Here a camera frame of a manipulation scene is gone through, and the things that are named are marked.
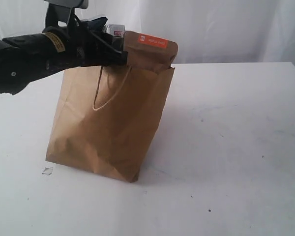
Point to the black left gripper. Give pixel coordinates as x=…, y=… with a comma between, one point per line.
x=85, y=48

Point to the small blue white packet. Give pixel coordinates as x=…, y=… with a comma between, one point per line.
x=115, y=30

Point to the spaghetti package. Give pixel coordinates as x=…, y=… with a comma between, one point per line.
x=97, y=23

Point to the brown kraft pouch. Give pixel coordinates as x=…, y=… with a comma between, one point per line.
x=149, y=52

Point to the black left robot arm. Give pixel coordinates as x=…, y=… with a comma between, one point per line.
x=28, y=58

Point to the brown paper bag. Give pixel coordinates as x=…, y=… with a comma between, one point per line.
x=106, y=119

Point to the small clear plastic scrap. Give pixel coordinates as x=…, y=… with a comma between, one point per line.
x=47, y=171

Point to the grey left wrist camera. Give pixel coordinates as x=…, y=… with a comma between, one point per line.
x=63, y=11

